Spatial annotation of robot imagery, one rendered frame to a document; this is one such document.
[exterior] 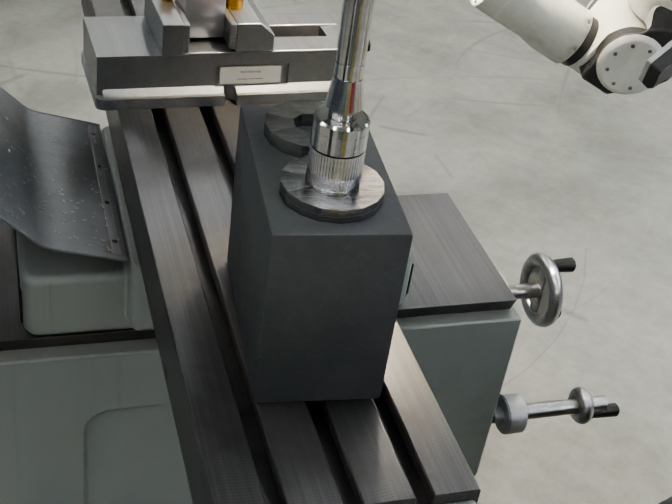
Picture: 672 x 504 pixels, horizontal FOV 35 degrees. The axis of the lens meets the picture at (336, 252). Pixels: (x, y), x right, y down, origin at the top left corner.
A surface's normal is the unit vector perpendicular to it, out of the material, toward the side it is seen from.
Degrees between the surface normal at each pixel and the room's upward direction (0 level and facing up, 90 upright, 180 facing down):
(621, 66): 94
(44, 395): 90
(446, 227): 0
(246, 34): 90
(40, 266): 0
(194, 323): 0
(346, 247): 90
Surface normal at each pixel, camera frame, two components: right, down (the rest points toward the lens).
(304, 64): 0.32, 0.58
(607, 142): 0.13, -0.81
